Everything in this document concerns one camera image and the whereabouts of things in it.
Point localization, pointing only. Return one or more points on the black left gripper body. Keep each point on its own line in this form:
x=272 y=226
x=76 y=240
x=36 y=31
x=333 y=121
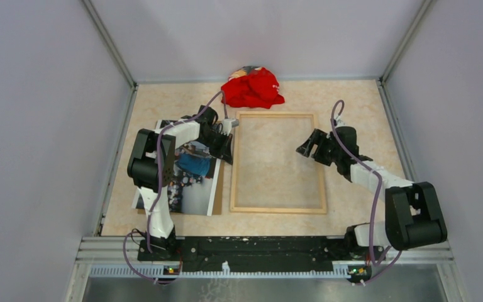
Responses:
x=215 y=141

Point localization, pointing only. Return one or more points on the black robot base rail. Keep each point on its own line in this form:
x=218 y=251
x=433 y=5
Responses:
x=256 y=254

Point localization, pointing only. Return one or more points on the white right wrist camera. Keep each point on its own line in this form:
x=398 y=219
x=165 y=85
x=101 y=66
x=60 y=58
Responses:
x=339 y=123

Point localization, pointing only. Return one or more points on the printed colour photo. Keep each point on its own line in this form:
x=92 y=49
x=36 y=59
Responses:
x=177 y=165

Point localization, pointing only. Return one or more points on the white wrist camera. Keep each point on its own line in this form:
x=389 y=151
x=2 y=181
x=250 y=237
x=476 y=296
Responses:
x=339 y=123
x=228 y=124

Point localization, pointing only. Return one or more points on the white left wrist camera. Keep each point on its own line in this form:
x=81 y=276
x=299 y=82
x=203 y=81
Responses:
x=228 y=124

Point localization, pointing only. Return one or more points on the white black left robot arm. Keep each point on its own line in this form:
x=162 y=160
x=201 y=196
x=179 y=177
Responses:
x=151 y=167

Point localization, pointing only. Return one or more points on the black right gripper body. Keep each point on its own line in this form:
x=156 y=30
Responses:
x=337 y=151

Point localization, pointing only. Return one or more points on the light wooden picture frame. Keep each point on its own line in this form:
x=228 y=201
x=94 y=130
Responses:
x=277 y=210

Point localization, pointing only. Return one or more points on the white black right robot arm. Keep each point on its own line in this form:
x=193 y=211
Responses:
x=412 y=214

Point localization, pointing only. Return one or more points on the brown cardboard backing board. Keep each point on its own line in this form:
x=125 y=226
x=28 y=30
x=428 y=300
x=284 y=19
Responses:
x=220 y=187

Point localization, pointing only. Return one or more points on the red crumpled cloth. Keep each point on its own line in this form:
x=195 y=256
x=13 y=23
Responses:
x=252 y=87

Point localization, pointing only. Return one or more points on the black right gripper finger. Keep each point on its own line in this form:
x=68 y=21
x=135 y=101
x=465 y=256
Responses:
x=322 y=152
x=306 y=148

